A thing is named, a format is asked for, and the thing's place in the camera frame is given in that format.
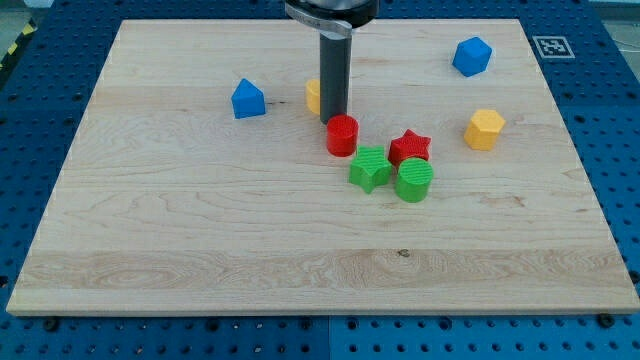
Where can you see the wooden board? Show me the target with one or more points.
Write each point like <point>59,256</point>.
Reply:
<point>167,205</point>

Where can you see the green cylinder block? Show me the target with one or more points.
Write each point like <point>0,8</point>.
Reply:
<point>413,179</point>

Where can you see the yellow block behind rod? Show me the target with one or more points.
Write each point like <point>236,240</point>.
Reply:
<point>312,95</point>

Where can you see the red cylinder block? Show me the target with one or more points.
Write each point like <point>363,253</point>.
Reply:
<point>342,135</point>

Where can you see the green star block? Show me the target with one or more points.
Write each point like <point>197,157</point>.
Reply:
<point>370,168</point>

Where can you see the blue pentagon house block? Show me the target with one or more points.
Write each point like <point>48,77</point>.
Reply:
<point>247,100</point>

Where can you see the white fiducial marker tag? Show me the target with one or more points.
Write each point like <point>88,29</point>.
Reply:
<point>553,47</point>

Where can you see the red star block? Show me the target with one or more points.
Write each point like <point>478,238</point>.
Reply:
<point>409,145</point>

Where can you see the yellow hexagon block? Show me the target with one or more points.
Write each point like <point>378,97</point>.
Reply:
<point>484,129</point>

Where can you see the blue hexagon block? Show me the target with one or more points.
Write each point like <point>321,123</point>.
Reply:
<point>472,56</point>

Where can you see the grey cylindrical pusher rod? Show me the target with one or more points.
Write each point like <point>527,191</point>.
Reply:
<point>335,58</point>

